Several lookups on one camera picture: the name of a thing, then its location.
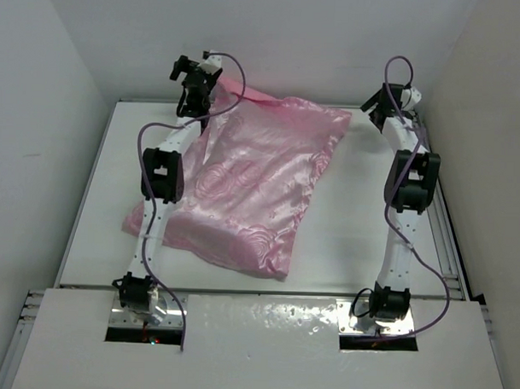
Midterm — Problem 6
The pink satin pillowcase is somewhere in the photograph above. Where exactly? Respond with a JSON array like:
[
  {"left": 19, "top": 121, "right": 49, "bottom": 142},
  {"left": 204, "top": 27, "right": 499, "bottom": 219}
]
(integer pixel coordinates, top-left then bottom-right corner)
[{"left": 119, "top": 72, "right": 354, "bottom": 285}]

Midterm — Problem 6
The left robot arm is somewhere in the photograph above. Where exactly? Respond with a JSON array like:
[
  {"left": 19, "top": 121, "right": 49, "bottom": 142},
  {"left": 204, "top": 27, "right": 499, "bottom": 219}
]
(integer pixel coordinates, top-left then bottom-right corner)
[{"left": 113, "top": 52, "right": 223, "bottom": 316}]

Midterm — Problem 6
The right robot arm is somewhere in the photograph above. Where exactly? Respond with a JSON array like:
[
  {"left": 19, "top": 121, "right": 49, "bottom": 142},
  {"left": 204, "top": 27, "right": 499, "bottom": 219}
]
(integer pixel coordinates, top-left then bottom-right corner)
[{"left": 351, "top": 83, "right": 441, "bottom": 322}]

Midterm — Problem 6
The white front cover panel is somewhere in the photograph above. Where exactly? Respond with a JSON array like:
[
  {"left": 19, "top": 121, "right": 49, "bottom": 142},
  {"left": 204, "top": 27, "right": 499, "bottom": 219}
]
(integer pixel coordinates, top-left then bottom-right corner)
[{"left": 12, "top": 289, "right": 503, "bottom": 389}]

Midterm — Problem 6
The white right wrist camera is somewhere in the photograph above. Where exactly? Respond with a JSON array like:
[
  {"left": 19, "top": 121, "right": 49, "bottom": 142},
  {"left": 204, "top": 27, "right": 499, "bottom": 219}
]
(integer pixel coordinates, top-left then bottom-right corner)
[{"left": 400, "top": 86, "right": 423, "bottom": 111}]

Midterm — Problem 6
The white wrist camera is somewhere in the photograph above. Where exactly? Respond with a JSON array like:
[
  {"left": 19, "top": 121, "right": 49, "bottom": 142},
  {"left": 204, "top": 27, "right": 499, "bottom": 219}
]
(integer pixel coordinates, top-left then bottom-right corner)
[
  {"left": 400, "top": 86, "right": 423, "bottom": 111},
  {"left": 199, "top": 51, "right": 222, "bottom": 74}
]

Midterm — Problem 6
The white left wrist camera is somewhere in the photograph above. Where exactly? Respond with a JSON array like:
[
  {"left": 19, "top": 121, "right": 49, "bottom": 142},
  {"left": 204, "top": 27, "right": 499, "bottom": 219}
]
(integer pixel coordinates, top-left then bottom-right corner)
[{"left": 199, "top": 51, "right": 222, "bottom": 74}]

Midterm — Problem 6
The right aluminium rail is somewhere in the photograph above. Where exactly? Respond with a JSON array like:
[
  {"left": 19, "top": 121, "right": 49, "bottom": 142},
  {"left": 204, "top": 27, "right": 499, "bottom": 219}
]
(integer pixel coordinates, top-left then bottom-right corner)
[{"left": 396, "top": 109, "right": 476, "bottom": 301}]

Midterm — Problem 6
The aluminium rail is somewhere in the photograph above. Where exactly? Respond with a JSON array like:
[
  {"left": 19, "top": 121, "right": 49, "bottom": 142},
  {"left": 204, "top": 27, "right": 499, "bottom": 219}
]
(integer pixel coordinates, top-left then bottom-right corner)
[
  {"left": 0, "top": 291, "right": 44, "bottom": 389},
  {"left": 396, "top": 109, "right": 476, "bottom": 301}
]

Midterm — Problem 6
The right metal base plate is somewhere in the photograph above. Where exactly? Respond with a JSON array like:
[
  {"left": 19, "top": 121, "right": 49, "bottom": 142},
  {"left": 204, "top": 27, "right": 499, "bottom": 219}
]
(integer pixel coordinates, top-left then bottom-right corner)
[{"left": 336, "top": 299, "right": 414, "bottom": 338}]

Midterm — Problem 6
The metal base plate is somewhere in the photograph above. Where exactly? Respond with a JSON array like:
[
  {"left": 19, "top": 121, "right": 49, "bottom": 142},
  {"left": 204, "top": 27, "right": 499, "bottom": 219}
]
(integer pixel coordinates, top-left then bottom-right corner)
[
  {"left": 336, "top": 299, "right": 414, "bottom": 338},
  {"left": 108, "top": 293, "right": 184, "bottom": 330}
]

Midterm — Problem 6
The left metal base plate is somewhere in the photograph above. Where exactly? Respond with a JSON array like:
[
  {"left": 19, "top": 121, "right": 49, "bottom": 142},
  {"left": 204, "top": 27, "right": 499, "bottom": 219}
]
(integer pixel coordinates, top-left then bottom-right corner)
[{"left": 108, "top": 293, "right": 184, "bottom": 330}]

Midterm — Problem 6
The left aluminium rail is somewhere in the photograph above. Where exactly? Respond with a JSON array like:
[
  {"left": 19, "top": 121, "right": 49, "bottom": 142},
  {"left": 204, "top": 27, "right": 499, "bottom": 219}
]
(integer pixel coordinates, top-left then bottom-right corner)
[{"left": 0, "top": 291, "right": 44, "bottom": 389}]

